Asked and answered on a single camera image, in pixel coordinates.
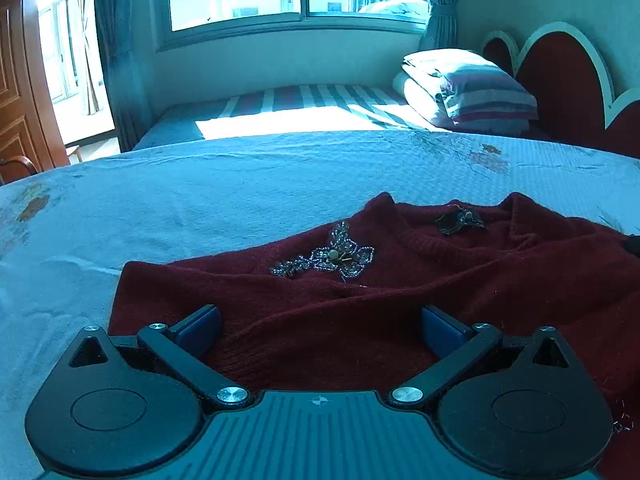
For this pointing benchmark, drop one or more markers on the pillow on windowsill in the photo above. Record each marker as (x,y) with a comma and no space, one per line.
(395,7)

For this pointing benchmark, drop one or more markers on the long blue-grey curtain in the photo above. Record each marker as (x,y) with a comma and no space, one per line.
(122,60)

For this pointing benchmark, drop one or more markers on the wooden wardrobe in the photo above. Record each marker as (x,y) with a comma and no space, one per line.
(15,110)

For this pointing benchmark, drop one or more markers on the tied blue-grey curtain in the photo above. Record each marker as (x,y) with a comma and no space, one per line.
(442,25)

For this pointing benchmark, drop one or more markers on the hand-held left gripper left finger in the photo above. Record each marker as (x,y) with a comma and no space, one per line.
(200,332)

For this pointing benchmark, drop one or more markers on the striped bed sheet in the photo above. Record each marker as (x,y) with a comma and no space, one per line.
(300,97)

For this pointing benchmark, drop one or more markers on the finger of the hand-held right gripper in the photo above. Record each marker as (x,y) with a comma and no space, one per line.
(633,245)

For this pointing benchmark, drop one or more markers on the wooden chair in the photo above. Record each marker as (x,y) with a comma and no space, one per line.
(20,164)

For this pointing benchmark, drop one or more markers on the folded white quilt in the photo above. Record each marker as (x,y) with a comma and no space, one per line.
(425,67)

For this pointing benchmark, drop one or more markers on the dark red knit sweater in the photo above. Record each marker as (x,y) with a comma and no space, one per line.
(350,320)

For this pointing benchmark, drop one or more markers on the floral white bedspread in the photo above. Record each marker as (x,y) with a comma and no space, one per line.
(200,200)

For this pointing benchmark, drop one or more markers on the red heart-shaped headboard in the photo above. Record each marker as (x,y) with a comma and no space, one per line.
(565,75)

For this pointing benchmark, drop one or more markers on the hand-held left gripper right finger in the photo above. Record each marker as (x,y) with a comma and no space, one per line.
(440,332)

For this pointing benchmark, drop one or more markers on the glass balcony door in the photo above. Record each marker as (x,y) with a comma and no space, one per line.
(65,60)

